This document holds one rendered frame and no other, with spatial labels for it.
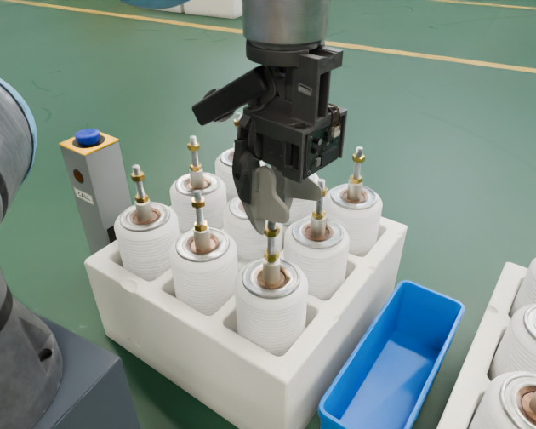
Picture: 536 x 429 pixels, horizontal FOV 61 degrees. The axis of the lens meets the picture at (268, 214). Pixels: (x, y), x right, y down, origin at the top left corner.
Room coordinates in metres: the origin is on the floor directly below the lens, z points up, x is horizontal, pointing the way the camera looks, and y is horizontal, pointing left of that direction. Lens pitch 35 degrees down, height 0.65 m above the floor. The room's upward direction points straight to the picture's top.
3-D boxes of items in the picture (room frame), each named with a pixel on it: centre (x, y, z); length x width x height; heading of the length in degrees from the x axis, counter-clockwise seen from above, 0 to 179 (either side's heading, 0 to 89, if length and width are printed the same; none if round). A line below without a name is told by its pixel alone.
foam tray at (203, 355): (0.60, 0.02, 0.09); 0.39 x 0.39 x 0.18; 55
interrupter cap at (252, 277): (0.43, 0.00, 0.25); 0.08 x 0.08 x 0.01
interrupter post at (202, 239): (0.50, 0.09, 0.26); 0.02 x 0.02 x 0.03
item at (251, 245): (0.60, 0.02, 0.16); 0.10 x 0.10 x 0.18
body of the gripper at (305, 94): (0.42, -0.02, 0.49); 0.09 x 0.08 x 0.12; 49
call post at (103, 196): (0.70, 0.30, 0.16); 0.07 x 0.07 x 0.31; 55
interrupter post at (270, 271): (0.43, 0.00, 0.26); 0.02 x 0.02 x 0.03
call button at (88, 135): (0.70, 0.30, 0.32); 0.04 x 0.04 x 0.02
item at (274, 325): (0.43, 0.00, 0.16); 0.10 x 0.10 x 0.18
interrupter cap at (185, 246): (0.50, 0.09, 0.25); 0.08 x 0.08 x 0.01
